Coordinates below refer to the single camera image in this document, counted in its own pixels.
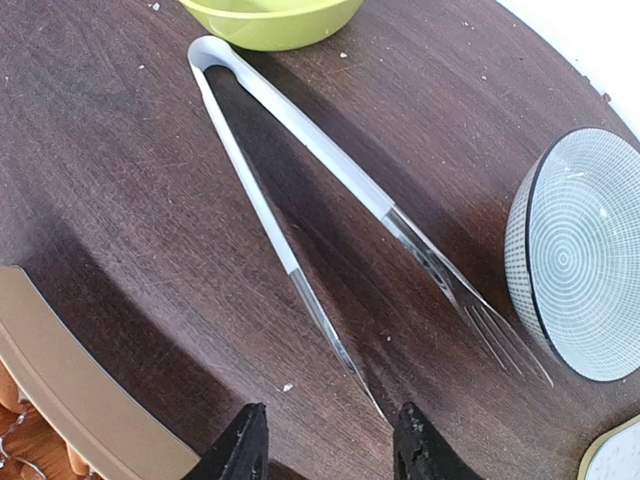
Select green bowl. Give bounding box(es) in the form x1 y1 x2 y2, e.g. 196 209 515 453
182 0 362 52

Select floral cookie tray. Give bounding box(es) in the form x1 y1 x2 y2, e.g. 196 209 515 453
577 415 639 480

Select gold cookie tin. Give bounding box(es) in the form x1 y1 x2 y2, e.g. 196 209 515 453
1 266 200 479

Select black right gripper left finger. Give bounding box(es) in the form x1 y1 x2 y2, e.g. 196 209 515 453
183 403 269 480

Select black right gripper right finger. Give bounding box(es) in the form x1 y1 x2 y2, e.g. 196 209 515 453
393 402 482 480

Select light blue striped bowl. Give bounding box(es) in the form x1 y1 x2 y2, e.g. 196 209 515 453
504 127 639 382

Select metal serving tongs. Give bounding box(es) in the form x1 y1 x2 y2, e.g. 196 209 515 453
187 35 553 398

